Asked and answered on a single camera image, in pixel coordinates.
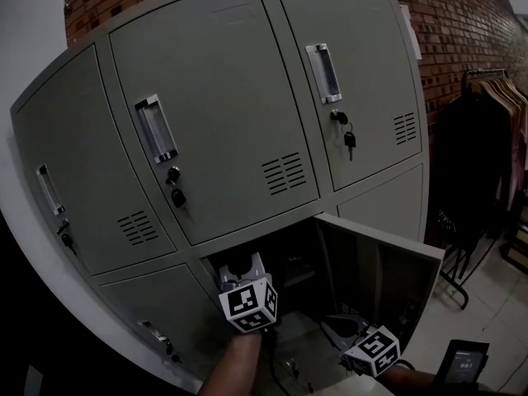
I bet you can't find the chrome recessed door handle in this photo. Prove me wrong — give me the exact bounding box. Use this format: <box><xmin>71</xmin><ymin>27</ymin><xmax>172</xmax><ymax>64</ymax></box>
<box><xmin>35</xmin><ymin>163</ymin><xmax>66</xmax><ymax>216</ymax></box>
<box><xmin>134</xmin><ymin>93</ymin><xmax>180</xmax><ymax>164</ymax></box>
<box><xmin>138</xmin><ymin>319</ymin><xmax>170</xmax><ymax>344</ymax></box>
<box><xmin>304</xmin><ymin>42</ymin><xmax>343</xmax><ymax>105</ymax></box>

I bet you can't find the black locker key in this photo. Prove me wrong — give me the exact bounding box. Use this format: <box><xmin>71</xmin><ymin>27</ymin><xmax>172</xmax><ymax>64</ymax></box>
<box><xmin>163</xmin><ymin>342</ymin><xmax>182</xmax><ymax>365</ymax></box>
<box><xmin>56</xmin><ymin>219</ymin><xmax>78</xmax><ymax>257</ymax></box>
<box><xmin>329</xmin><ymin>108</ymin><xmax>357</xmax><ymax>162</ymax></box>
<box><xmin>166</xmin><ymin>165</ymin><xmax>192</xmax><ymax>217</ymax></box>

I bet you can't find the black framed box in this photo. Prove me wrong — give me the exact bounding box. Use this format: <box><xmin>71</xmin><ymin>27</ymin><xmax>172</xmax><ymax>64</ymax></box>
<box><xmin>500</xmin><ymin>224</ymin><xmax>528</xmax><ymax>266</ymax></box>

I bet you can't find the grey locker door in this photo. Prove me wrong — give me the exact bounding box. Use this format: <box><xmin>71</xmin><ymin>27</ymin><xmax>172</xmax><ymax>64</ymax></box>
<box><xmin>313</xmin><ymin>212</ymin><xmax>446</xmax><ymax>348</ymax></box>

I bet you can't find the grey metal locker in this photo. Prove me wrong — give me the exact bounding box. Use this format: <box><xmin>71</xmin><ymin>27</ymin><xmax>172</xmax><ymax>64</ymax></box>
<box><xmin>10</xmin><ymin>0</ymin><xmax>446</xmax><ymax>396</ymax></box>

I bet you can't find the black smartphone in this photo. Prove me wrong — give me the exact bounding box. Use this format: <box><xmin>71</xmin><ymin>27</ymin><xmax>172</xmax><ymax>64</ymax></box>
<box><xmin>432</xmin><ymin>338</ymin><xmax>491</xmax><ymax>385</ymax></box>

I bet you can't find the person's left forearm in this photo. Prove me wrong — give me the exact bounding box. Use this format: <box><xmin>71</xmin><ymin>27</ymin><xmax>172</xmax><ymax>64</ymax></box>
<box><xmin>199</xmin><ymin>328</ymin><xmax>265</xmax><ymax>396</ymax></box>

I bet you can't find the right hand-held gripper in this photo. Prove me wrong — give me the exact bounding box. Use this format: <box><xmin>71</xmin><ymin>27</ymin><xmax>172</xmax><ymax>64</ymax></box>
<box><xmin>321</xmin><ymin>313</ymin><xmax>403</xmax><ymax>379</ymax></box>

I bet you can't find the person's right forearm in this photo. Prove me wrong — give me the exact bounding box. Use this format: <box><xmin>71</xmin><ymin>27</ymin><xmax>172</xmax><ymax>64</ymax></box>
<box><xmin>375</xmin><ymin>363</ymin><xmax>439</xmax><ymax>396</ymax></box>

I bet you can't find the black clothes rack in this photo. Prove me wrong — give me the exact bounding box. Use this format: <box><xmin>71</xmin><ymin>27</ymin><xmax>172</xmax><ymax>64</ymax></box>
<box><xmin>437</xmin><ymin>68</ymin><xmax>511</xmax><ymax>311</ymax></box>

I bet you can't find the black hanging garment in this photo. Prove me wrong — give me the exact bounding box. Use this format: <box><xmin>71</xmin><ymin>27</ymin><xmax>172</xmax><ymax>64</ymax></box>
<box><xmin>427</xmin><ymin>91</ymin><xmax>514</xmax><ymax>259</ymax></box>

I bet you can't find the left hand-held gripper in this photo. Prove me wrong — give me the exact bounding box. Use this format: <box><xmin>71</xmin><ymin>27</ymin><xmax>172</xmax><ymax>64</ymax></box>
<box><xmin>217</xmin><ymin>252</ymin><xmax>279</xmax><ymax>334</ymax></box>

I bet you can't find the row of wooden hangers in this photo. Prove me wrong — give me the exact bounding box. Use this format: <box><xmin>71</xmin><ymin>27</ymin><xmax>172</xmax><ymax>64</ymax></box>
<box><xmin>472</xmin><ymin>76</ymin><xmax>528</xmax><ymax>117</ymax></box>

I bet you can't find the pink hanging garment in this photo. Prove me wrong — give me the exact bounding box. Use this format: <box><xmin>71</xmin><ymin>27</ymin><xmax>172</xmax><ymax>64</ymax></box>
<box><xmin>497</xmin><ymin>109</ymin><xmax>528</xmax><ymax>212</ymax></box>

